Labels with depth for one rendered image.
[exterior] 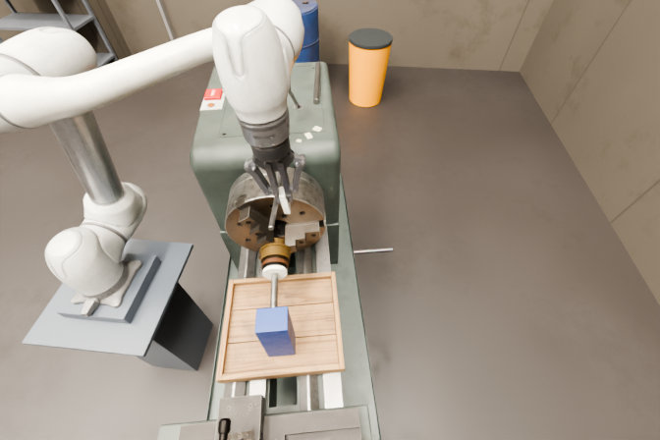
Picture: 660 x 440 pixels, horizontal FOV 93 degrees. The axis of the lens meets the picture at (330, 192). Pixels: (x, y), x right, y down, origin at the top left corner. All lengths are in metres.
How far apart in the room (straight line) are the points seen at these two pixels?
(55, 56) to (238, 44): 0.54
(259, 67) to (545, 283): 2.29
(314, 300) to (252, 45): 0.83
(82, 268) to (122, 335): 0.29
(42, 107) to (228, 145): 0.47
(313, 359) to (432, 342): 1.12
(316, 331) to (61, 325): 0.93
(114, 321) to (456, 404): 1.60
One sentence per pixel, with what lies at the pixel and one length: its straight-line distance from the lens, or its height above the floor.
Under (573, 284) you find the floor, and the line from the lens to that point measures 2.60.
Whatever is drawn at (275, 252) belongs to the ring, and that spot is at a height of 1.12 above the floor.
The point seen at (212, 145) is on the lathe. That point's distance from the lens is 1.06.
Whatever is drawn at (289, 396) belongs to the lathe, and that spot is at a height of 0.54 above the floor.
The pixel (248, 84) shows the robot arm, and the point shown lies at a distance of 0.50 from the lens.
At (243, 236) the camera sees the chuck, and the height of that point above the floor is 1.05.
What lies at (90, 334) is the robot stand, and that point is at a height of 0.75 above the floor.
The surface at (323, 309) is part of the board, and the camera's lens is 1.09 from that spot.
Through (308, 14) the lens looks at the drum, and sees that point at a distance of 3.23.
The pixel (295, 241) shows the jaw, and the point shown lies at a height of 1.10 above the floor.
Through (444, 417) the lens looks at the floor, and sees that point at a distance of 1.99.
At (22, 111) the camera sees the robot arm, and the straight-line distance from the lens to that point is 0.80.
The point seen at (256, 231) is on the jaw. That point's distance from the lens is 0.92.
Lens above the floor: 1.90
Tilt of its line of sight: 49 degrees down
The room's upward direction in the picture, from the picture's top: straight up
